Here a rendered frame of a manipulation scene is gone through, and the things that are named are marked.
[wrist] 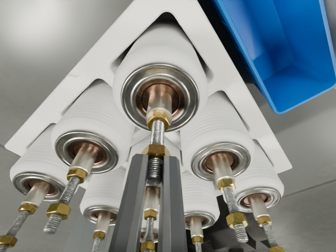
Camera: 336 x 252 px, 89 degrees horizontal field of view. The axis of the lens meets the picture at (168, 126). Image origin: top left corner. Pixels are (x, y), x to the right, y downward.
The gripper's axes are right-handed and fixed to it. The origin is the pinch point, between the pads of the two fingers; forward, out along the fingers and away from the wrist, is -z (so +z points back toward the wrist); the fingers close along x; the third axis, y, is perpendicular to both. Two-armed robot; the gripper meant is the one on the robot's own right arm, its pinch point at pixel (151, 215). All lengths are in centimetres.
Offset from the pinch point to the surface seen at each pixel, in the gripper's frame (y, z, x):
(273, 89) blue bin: 6.0, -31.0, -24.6
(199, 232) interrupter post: 24.0, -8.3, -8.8
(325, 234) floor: 92, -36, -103
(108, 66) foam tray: -0.1, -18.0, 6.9
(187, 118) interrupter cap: 1.7, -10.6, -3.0
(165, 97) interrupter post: -0.9, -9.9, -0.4
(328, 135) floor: 21, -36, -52
